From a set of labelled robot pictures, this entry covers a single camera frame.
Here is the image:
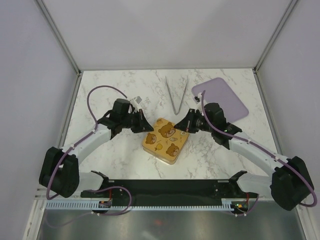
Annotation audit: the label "left aluminium frame post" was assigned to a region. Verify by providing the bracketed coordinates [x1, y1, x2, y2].
[34, 0, 82, 76]

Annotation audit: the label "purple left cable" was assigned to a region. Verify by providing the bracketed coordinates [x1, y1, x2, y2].
[46, 85, 131, 201]

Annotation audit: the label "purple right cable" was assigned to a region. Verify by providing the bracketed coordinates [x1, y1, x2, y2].
[199, 89, 315, 207]

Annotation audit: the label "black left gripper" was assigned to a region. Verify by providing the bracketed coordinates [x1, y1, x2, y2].
[121, 109, 154, 134]

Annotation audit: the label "silver tin lid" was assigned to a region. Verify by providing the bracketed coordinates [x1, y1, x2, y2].
[142, 117, 189, 165]

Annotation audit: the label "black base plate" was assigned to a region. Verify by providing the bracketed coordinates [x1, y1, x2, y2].
[79, 178, 261, 207]

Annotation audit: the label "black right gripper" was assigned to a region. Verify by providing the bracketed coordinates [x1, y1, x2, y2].
[174, 108, 215, 134]

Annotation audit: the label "white cable duct rail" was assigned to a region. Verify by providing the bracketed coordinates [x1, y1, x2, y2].
[45, 199, 248, 212]

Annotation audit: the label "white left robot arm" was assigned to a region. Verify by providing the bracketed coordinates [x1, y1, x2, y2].
[39, 97, 154, 198]

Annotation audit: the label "purple cable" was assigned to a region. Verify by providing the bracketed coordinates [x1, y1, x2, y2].
[46, 85, 131, 201]
[199, 89, 315, 207]

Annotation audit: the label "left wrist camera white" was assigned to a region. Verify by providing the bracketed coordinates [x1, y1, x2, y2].
[130, 96, 142, 112]

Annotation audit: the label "right aluminium frame post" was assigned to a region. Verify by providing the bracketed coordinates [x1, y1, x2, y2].
[252, 0, 300, 74]

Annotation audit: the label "aluminium frame post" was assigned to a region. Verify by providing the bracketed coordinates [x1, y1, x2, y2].
[252, 0, 300, 74]
[34, 0, 82, 76]

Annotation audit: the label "metal tongs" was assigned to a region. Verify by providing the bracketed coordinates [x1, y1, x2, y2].
[165, 75, 189, 116]

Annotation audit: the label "lavender plastic tray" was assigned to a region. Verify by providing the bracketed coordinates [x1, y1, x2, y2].
[191, 77, 249, 123]

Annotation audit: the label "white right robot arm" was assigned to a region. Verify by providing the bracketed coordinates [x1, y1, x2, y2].
[174, 103, 318, 211]

